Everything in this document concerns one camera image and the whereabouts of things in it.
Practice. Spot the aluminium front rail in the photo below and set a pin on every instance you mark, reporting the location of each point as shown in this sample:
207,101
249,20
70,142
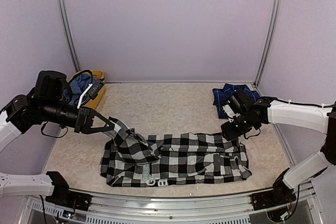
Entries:
234,208

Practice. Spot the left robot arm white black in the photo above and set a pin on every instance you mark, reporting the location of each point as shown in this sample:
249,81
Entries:
48,101

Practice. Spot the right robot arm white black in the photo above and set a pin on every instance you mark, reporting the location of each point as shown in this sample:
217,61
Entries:
245,114

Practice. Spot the left aluminium frame post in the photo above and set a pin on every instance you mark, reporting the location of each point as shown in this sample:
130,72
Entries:
68,34

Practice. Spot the right aluminium frame post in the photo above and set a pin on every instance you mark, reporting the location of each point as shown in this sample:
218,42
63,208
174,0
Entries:
267,45

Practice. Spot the blue plaid shirt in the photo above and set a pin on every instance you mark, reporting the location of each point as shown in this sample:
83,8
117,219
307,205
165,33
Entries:
222,95

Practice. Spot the aluminium frame post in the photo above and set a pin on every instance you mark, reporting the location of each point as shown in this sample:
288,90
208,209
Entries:
68,34
267,45

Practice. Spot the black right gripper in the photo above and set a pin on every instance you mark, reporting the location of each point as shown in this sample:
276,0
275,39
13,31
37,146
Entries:
229,133

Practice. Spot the blue gingham crumpled shirt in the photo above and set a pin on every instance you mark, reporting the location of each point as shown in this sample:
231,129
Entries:
78,83

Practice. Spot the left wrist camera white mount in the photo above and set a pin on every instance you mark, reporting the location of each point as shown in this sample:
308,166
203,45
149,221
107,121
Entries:
92,91

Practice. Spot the black white checked shirt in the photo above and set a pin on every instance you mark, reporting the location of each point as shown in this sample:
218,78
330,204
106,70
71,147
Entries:
133,160

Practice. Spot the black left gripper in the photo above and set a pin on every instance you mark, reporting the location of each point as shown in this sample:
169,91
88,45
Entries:
80,126

